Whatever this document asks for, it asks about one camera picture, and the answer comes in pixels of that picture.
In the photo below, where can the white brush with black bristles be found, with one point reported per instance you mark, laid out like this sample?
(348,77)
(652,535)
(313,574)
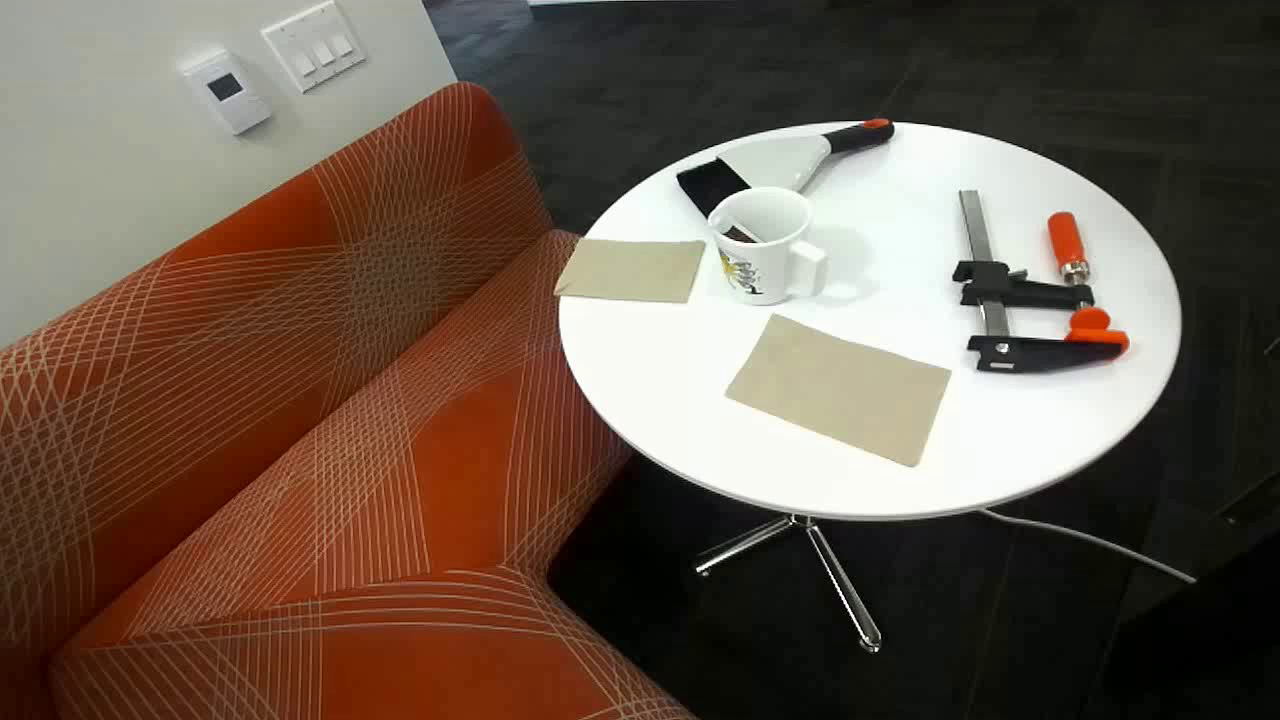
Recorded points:
(782,162)

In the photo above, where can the orange patterned sofa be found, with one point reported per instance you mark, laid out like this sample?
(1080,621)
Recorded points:
(335,464)

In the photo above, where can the white wall thermostat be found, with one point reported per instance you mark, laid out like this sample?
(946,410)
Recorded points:
(227,88)

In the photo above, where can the white light switch plate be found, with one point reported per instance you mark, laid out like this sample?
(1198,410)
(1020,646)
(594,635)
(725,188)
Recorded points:
(313,47)

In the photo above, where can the large beige paper sheet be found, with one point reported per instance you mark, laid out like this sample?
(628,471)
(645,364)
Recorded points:
(843,388)

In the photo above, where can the white ceramic mug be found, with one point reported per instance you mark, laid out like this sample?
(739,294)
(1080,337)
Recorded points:
(779,265)

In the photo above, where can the orange and black bar clamp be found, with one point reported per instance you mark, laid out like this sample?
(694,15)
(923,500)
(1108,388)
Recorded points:
(1015,284)

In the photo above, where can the chrome table base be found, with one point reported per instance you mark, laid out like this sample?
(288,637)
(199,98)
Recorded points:
(843,588)

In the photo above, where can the small beige paper sheet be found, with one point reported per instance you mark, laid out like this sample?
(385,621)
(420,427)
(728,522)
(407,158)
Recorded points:
(628,269)

